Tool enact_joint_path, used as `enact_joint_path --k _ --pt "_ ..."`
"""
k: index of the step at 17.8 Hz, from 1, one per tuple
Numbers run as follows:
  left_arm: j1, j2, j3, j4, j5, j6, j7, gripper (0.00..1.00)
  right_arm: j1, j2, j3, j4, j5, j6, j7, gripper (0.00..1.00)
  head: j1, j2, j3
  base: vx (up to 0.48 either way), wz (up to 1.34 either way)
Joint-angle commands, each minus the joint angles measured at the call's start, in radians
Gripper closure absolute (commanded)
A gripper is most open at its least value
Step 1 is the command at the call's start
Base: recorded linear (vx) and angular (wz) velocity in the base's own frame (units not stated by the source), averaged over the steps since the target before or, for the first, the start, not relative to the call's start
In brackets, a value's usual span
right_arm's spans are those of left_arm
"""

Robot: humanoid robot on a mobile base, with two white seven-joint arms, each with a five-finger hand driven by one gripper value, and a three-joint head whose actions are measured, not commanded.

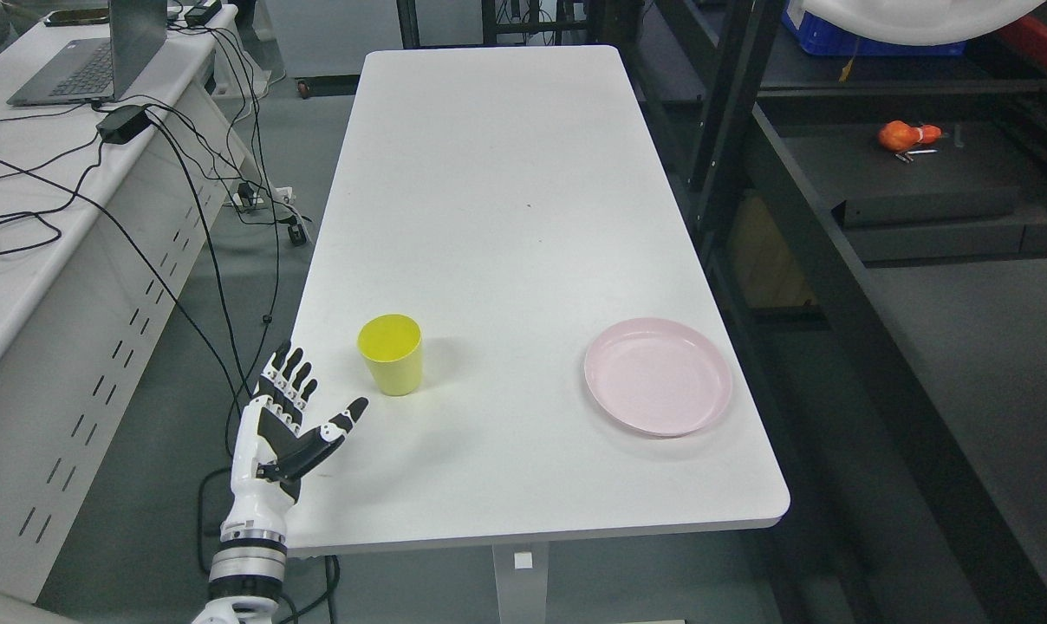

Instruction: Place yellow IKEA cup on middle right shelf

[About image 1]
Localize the grey laptop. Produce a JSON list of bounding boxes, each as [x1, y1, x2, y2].
[[7, 1, 168, 107]]

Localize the orange toy on shelf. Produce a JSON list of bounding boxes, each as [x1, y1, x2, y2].
[[877, 120, 943, 153]]

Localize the white side desk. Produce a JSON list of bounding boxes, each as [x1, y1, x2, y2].
[[0, 5, 251, 604]]

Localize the white table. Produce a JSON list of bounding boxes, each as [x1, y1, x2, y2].
[[289, 46, 790, 623]]

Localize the black power adapter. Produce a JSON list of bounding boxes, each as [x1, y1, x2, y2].
[[96, 104, 152, 146]]

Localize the yellow plastic cup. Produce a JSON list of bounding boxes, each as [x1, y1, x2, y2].
[[356, 315, 423, 396]]

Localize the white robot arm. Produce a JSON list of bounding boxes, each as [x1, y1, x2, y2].
[[193, 536, 289, 623]]

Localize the pink plastic plate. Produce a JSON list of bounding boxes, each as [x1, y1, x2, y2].
[[583, 317, 732, 438]]

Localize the black looped cable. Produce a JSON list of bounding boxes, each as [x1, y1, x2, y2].
[[0, 211, 62, 257]]

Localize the black metal shelf rack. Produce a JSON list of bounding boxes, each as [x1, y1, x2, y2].
[[631, 1, 1047, 623]]

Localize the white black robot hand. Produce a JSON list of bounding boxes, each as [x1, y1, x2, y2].
[[219, 342, 369, 543]]

